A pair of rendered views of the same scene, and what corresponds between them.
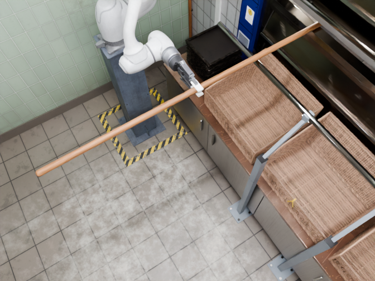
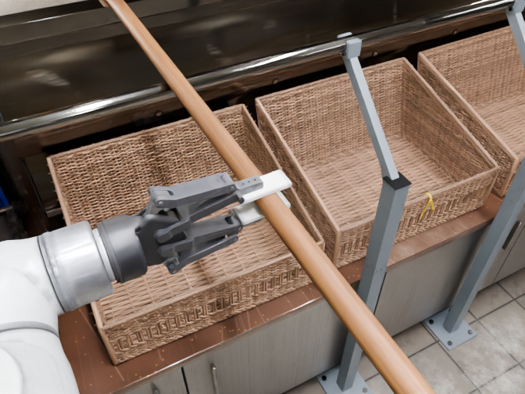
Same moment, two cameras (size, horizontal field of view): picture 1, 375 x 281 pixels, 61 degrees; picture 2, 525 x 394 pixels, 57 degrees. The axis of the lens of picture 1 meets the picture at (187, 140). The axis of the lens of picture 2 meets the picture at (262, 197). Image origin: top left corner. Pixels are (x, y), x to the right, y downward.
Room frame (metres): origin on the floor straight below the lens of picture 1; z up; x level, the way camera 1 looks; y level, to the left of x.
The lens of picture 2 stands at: (0.92, 0.39, 1.63)
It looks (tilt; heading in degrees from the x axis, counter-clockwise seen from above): 44 degrees down; 272
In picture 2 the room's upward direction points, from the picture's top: straight up
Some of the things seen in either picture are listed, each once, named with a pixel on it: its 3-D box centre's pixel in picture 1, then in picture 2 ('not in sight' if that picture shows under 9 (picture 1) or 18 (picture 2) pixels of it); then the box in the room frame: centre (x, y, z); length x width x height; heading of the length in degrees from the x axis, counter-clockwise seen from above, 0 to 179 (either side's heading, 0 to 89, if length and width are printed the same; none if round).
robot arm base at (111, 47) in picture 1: (112, 37); not in sight; (1.47, 0.41, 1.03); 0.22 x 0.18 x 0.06; 119
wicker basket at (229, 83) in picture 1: (258, 104); (186, 219); (1.14, -0.47, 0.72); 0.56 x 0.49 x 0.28; 28
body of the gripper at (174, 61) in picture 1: (179, 67); (144, 240); (1.07, 0.02, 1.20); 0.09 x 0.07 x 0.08; 30
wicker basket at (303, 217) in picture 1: (324, 177); (372, 152); (0.63, -0.76, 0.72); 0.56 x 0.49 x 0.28; 29
